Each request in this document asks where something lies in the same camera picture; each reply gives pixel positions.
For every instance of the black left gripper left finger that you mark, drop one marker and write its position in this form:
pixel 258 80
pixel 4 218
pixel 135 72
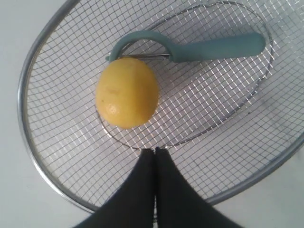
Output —
pixel 132 206

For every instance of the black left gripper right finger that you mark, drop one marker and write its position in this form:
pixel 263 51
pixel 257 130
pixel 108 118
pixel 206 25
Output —
pixel 178 204

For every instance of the yellow lemon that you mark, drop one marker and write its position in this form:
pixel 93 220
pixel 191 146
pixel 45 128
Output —
pixel 127 94

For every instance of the teal handled peeler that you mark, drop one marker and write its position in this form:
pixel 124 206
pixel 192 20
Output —
pixel 246 45

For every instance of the oval wire mesh basket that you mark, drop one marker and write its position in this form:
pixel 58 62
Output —
pixel 226 123

